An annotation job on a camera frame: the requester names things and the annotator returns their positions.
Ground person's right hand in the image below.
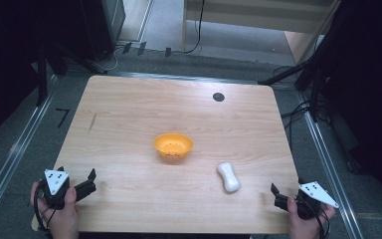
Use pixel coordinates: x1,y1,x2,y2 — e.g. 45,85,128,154
286,197,337,239

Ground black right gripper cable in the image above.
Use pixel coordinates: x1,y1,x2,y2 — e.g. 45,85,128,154
306,198,331,239

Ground dark cabinet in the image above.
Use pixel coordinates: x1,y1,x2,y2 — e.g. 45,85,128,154
79,0,127,63

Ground white soap bar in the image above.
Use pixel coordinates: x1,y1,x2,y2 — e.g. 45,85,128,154
216,161,242,194

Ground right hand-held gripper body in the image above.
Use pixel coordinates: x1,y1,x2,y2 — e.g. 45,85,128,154
274,180,340,221

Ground black hanging cable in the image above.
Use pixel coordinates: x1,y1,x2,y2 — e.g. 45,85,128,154
182,0,207,55

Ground black metal stand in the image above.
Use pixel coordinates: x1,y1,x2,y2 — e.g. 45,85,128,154
35,41,107,108
258,56,336,124

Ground black floor cables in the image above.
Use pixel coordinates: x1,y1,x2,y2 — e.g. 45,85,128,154
272,65,332,142

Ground metal floor rail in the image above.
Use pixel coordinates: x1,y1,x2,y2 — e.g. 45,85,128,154
107,70,296,90
0,75,62,231
295,90,366,239

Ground white cabinet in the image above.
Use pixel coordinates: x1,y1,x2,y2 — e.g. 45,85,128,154
181,0,341,65

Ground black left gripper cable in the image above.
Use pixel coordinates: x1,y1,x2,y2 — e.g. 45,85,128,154
32,181,54,235

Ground white floor cable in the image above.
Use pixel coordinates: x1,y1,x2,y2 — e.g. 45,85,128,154
100,45,124,74

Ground person's left hand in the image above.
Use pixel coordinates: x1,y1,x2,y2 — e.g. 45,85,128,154
29,181,81,239

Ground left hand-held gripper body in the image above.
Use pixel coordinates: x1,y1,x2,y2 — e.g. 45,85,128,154
40,168,97,211

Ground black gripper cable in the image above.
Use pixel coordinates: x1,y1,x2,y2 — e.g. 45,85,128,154
306,198,331,239
32,181,54,235

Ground orange plastic bowl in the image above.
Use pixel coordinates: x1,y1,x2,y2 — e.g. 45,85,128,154
152,132,195,160

